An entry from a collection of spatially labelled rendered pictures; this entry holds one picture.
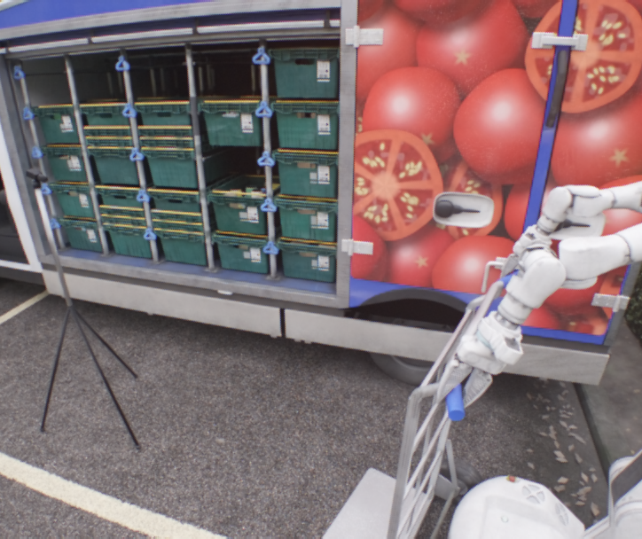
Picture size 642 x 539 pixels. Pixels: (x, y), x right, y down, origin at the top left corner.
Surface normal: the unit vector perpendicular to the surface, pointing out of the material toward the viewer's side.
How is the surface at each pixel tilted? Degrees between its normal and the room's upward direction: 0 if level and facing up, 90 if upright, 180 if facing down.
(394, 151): 90
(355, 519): 0
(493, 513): 0
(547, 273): 88
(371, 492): 0
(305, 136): 91
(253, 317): 90
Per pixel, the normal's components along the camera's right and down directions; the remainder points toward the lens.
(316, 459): 0.00, -0.90
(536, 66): -0.28, 0.42
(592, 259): 0.14, 0.34
